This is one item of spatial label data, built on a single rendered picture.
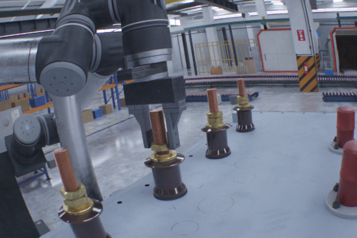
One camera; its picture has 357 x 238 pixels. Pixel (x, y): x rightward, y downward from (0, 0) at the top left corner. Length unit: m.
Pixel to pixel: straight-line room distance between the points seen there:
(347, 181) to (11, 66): 0.70
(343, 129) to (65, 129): 0.86
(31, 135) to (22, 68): 1.03
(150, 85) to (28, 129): 1.07
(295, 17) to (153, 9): 10.37
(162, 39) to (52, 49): 0.24
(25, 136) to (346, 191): 1.47
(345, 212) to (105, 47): 0.83
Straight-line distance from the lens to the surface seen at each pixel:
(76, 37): 0.51
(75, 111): 0.82
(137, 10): 0.56
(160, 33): 0.56
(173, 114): 0.58
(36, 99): 8.94
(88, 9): 0.59
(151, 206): 0.63
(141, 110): 0.61
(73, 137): 0.82
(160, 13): 0.57
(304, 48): 10.73
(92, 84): 1.06
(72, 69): 0.47
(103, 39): 0.89
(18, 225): 2.74
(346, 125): 0.81
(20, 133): 1.52
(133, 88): 0.60
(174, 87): 0.55
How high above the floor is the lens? 1.67
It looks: 13 degrees down
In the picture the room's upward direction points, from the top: 8 degrees counter-clockwise
